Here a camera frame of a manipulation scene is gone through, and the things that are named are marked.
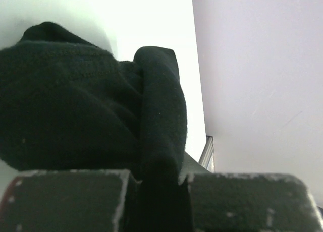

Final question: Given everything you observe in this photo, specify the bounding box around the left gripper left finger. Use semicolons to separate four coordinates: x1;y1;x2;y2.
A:
1;170;139;231

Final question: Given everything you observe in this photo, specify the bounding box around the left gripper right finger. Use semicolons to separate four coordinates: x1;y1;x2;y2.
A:
180;154;322;231

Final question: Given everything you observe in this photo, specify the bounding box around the right aluminium frame post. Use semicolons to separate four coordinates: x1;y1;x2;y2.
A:
199;136;214;172

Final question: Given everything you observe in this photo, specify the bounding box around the black polo shirt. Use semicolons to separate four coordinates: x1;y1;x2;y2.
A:
1;22;192;231

